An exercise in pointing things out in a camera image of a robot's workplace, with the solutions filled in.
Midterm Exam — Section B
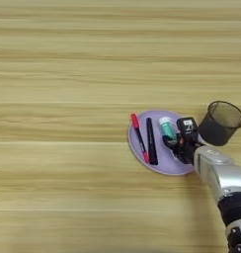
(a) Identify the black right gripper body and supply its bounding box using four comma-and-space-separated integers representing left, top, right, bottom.
172, 135, 205, 165

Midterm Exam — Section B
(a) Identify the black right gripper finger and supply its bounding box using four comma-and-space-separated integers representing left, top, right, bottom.
162, 133, 180, 153

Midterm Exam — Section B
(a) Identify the green and white glue stick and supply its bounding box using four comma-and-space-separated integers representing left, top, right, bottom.
158, 116, 179, 142

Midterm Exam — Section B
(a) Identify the black mesh pen cup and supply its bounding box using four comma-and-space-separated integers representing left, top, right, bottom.
197, 100, 241, 147

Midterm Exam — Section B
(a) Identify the black marker pen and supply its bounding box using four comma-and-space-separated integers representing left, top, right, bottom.
145, 117, 159, 166

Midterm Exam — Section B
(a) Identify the round lilac plastic plate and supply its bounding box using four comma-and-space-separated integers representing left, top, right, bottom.
127, 109, 197, 176

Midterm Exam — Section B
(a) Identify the red marker pen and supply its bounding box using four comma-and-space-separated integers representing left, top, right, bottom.
130, 113, 151, 164

